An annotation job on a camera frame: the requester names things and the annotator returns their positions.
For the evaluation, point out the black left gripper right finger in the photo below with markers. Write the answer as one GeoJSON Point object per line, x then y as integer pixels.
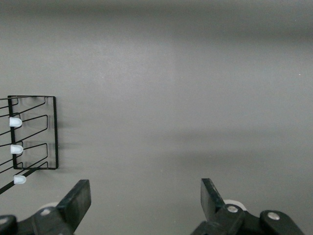
{"type": "Point", "coordinates": [210, 203]}

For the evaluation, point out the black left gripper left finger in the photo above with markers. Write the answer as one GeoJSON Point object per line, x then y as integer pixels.
{"type": "Point", "coordinates": [75, 203]}

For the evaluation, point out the grey table cover sheet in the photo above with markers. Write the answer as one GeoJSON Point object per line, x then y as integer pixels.
{"type": "Point", "coordinates": [156, 73]}

